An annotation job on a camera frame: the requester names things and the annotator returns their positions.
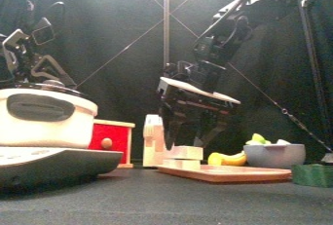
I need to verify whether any yellow toy banana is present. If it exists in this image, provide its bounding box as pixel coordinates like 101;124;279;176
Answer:
207;151;248;168

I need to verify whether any light wooden block stand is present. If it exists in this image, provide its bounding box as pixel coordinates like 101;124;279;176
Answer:
141;113;167;169

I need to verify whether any pale wooden block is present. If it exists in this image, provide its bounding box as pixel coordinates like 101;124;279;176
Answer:
163;145;204;170

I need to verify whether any green toy fruit piece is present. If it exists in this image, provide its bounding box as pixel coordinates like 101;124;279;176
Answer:
246;132;272;146

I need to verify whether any wooden cutting board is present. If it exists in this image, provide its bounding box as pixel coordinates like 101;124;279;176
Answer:
156;164;292;184

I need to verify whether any red wooden drawer box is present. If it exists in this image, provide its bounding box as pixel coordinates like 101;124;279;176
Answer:
86;118;136;169

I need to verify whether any grey bowl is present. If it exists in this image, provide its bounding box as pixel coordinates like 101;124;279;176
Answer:
242;143;307;169

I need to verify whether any green sponge block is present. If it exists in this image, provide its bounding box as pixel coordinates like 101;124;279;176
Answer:
291;163;333;189

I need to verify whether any white toy stove base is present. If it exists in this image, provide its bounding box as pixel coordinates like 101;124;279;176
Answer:
0;146;124;191

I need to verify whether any white toy cooking pot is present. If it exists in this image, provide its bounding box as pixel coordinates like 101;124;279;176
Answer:
0;82;98;149

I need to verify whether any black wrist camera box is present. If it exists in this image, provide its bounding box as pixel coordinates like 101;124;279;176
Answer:
163;59;227;94

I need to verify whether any vertical metal frame pole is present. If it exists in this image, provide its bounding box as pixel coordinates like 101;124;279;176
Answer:
163;0;171;68

